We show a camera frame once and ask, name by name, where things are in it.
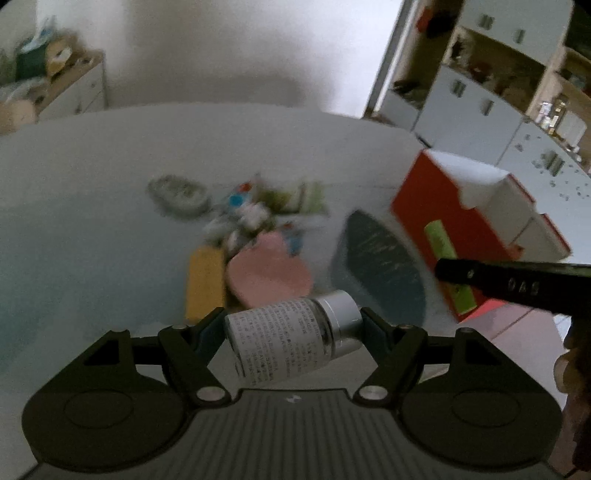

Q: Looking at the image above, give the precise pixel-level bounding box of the white grey shelf cabinet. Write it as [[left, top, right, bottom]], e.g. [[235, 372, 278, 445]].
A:
[[363, 0, 591, 218]]

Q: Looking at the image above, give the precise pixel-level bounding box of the white oval keychain toy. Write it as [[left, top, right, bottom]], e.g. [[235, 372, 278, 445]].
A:
[[202, 216, 238, 245]]

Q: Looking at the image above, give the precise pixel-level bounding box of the pink heart-shaped bowl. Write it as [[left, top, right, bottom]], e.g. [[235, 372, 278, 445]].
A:
[[225, 231, 314, 308]]

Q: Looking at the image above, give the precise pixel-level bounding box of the white bottle green cap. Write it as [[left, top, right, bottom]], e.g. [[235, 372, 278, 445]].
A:
[[257, 180, 329, 215]]

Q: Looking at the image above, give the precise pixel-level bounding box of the green tissue box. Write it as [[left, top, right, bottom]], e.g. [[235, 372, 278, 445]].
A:
[[15, 38, 73, 81]]

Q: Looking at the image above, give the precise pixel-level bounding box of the person's right hand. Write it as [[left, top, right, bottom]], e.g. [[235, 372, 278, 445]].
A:
[[554, 316, 590, 478]]

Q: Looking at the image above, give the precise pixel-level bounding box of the yellow rectangular box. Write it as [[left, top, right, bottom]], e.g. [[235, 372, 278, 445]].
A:
[[185, 246, 226, 325]]

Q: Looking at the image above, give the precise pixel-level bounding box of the white labelled jar silver lid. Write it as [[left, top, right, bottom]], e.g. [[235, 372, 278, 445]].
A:
[[225, 290, 362, 387]]

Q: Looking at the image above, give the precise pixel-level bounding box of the patterned play mat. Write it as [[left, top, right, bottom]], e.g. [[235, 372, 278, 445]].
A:
[[0, 184, 431, 384]]

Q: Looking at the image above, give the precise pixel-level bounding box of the white wooden sideboard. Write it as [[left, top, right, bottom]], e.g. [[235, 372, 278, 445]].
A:
[[1, 50, 107, 135]]

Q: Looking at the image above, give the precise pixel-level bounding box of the light green tube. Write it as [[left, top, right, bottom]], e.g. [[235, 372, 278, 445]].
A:
[[424, 220, 477, 316]]

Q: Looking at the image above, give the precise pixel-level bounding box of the grey-green correction tape dispenser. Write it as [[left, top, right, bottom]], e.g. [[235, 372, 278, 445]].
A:
[[146, 175, 211, 218]]

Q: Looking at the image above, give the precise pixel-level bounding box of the red white storage box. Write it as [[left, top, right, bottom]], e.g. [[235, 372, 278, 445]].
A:
[[389, 148, 573, 324]]

